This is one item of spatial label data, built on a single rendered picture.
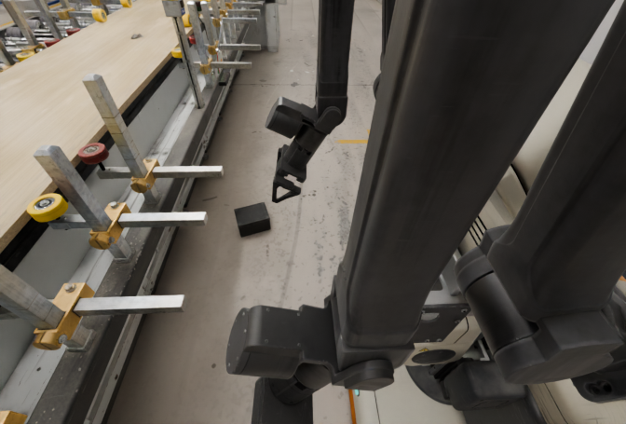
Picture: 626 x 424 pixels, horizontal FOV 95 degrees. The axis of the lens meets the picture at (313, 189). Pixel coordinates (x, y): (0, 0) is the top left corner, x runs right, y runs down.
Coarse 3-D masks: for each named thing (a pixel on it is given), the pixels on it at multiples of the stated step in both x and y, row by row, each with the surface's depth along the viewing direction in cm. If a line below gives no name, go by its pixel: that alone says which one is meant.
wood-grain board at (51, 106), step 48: (144, 0) 262; (48, 48) 166; (96, 48) 168; (144, 48) 170; (0, 96) 123; (48, 96) 124; (0, 144) 98; (48, 144) 99; (0, 192) 82; (48, 192) 84; (0, 240) 70
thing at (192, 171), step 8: (112, 168) 103; (120, 168) 103; (128, 168) 103; (160, 168) 104; (168, 168) 104; (176, 168) 104; (184, 168) 104; (192, 168) 104; (200, 168) 104; (208, 168) 104; (216, 168) 105; (104, 176) 102; (112, 176) 103; (120, 176) 103; (128, 176) 103; (160, 176) 104; (168, 176) 104; (176, 176) 104; (184, 176) 104; (192, 176) 105; (200, 176) 105; (208, 176) 105; (216, 176) 105
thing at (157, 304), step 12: (84, 300) 67; (96, 300) 68; (108, 300) 68; (120, 300) 68; (132, 300) 68; (144, 300) 68; (156, 300) 68; (168, 300) 68; (180, 300) 68; (0, 312) 65; (84, 312) 67; (96, 312) 67; (108, 312) 67; (120, 312) 67; (132, 312) 68; (144, 312) 68; (156, 312) 68; (168, 312) 69
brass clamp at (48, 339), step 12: (84, 288) 69; (60, 300) 66; (72, 300) 66; (72, 312) 65; (60, 324) 62; (72, 324) 65; (36, 336) 61; (48, 336) 61; (60, 336) 62; (48, 348) 62; (60, 348) 63
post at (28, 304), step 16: (0, 272) 51; (0, 288) 51; (16, 288) 53; (32, 288) 57; (0, 304) 54; (16, 304) 54; (32, 304) 57; (48, 304) 60; (32, 320) 59; (48, 320) 60; (80, 336) 69
